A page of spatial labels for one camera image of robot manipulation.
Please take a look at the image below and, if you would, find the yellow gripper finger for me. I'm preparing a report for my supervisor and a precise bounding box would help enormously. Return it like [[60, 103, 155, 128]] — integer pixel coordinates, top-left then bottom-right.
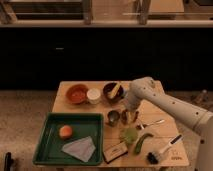
[[126, 111, 132, 124]]

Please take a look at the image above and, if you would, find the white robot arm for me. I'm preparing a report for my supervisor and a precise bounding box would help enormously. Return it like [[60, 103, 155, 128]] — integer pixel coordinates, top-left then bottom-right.
[[124, 77, 213, 171]]

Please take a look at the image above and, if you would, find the metal cup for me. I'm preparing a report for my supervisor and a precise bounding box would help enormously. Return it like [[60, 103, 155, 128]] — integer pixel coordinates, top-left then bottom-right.
[[107, 110, 120, 126]]

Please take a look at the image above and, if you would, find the white small cup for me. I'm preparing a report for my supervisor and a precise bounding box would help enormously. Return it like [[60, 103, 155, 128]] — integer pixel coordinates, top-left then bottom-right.
[[87, 88, 101, 104]]

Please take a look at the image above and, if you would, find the green round lid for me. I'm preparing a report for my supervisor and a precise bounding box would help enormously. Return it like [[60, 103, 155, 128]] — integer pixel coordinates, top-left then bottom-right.
[[120, 127, 138, 145]]

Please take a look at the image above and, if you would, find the green cucumber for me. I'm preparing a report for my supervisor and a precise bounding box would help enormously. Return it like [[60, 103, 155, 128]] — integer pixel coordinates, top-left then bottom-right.
[[134, 133, 154, 155]]

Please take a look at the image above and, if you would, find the wooden table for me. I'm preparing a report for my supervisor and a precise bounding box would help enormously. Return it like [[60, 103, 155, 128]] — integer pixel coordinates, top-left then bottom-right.
[[33, 80, 190, 169]]

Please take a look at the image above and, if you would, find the black wooden eraser block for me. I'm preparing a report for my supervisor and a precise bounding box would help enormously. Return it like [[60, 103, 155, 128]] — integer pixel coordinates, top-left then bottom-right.
[[103, 143, 128, 163]]

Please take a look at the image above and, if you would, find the metal fork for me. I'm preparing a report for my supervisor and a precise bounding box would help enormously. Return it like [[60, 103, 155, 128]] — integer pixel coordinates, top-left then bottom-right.
[[136, 119, 164, 130]]

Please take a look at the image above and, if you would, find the dark brown bowl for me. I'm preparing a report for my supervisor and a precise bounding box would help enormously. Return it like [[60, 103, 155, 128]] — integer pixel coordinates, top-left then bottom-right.
[[103, 82, 124, 103]]

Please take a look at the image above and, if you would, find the black white dish brush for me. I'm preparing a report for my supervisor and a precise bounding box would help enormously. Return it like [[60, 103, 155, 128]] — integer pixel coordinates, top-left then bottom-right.
[[147, 134, 182, 164]]

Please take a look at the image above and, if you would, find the grey folded cloth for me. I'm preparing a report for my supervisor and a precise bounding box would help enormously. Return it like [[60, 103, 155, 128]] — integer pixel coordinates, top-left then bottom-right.
[[62, 136, 96, 162]]

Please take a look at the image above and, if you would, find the orange bowl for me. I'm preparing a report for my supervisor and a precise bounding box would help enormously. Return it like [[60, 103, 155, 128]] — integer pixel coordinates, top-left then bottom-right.
[[66, 84, 88, 104]]

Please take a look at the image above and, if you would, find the orange fruit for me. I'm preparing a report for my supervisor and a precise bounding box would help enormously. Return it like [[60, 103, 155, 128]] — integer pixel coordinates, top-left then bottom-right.
[[59, 125, 73, 139]]

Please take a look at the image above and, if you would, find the green plastic tray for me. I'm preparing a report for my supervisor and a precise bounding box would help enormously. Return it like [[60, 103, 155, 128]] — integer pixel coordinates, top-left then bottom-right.
[[33, 113, 103, 166]]

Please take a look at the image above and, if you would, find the black object at floor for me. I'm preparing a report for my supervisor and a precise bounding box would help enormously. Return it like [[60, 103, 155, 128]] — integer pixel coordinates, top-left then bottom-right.
[[4, 152, 14, 171]]

